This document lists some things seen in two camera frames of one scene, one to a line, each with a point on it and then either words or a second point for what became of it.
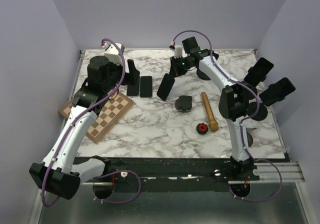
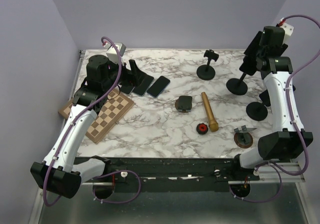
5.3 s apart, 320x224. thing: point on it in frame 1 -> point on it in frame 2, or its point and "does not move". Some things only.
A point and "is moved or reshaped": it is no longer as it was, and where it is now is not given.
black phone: [133, 90] -> [127, 90]
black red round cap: [202, 128] does not move
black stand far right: [253, 109] does not move
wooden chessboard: [110, 115] does not move
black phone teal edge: [146, 86] is moved or reshaped
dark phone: [165, 87] -> [158, 86]
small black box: [184, 103] does not move
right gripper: [174, 70] -> [285, 47]
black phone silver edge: [259, 72] -> [249, 65]
